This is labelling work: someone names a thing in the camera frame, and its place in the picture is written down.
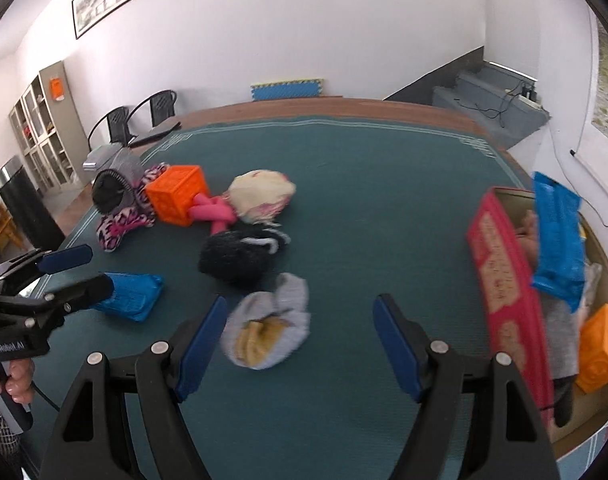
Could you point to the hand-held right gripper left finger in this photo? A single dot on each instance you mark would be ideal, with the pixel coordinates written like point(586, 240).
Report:
point(203, 345)

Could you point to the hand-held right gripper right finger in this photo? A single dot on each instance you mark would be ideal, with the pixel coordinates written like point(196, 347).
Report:
point(394, 345)

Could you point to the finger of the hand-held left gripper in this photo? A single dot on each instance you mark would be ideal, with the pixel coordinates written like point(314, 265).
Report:
point(66, 257)
point(78, 297)

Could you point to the red cardboard box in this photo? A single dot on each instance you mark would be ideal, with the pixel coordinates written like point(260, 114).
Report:
point(509, 285)

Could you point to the person's left hand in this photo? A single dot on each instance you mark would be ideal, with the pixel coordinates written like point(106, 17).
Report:
point(19, 382)

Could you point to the pink leopard plush toy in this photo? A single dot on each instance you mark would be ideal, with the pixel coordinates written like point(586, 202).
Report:
point(118, 225)

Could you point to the black trash bin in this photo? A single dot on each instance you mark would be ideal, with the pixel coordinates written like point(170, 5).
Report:
point(23, 200)

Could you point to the grey desk fan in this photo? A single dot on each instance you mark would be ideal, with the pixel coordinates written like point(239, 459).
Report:
point(108, 192)

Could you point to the black fuzzy striped sock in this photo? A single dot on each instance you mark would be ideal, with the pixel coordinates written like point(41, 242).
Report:
point(228, 260)

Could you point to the grey sock with yellow lining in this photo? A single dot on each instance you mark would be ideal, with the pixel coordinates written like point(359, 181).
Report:
point(289, 295)

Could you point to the orange plastic crate cube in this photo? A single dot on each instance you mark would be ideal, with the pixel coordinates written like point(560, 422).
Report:
point(173, 195)

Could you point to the grey glass door cabinet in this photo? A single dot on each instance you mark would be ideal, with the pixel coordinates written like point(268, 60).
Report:
point(43, 130)

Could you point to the pink knotted toy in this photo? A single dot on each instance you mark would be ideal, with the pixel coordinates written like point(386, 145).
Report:
point(208, 210)

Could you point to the black chair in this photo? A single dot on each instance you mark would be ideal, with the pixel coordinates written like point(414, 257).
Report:
point(161, 105)
point(116, 125)

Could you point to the green table mat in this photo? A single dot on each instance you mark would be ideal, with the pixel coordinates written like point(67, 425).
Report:
point(374, 200)

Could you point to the cream sock bundle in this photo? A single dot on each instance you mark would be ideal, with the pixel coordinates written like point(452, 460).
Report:
point(259, 190)

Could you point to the grey sock with black toe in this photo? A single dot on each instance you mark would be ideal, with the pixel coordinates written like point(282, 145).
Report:
point(559, 340)

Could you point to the orange paper sheet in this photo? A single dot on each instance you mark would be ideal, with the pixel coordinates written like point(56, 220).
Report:
point(57, 89)

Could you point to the tan cloth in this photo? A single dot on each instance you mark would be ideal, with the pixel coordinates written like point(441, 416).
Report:
point(528, 240)

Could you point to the grey stairs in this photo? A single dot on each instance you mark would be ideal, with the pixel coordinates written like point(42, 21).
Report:
point(484, 95)

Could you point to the blue yellow foam mat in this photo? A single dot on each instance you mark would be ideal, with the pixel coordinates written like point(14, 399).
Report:
point(284, 91)

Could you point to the power strip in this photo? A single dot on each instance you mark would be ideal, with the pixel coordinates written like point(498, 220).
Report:
point(530, 92)

